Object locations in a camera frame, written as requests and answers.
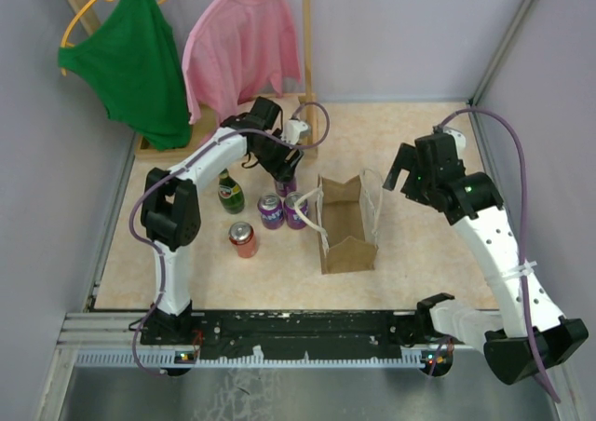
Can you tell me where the green tank top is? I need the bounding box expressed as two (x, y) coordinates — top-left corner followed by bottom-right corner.
(58, 0), (191, 151)

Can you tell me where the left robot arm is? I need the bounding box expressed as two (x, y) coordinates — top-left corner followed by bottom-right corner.
(141, 98), (310, 344)

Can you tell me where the burlap canvas tote bag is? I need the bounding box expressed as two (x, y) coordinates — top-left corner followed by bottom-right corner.
(296, 168), (384, 275)

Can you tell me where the green Perrier glass bottle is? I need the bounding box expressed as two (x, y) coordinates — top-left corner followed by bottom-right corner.
(218, 170), (245, 214)

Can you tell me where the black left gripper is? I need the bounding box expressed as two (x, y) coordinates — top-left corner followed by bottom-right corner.
(253, 129), (305, 184)

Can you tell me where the red Coca-Cola can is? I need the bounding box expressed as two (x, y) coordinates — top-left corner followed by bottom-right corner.
(228, 222), (258, 259)

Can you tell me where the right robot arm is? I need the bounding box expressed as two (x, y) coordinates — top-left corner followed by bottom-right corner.
(287, 129), (589, 385)

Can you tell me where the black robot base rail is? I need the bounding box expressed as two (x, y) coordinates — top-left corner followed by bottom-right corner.
(139, 306), (471, 361)

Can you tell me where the white toothed cable strip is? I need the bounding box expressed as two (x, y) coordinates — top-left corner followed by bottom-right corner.
(74, 347), (447, 370)

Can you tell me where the purple fanta can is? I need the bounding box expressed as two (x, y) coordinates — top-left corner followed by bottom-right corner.
(257, 193), (284, 230)
(274, 177), (297, 198)
(283, 192), (308, 230)

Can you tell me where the pink shirt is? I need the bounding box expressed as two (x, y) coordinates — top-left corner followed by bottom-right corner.
(182, 0), (302, 125)

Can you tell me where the wooden clothes rack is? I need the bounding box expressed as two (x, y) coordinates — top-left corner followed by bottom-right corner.
(60, 0), (318, 161)

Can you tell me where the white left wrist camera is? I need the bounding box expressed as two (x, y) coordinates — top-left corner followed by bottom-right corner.
(281, 118), (311, 144)

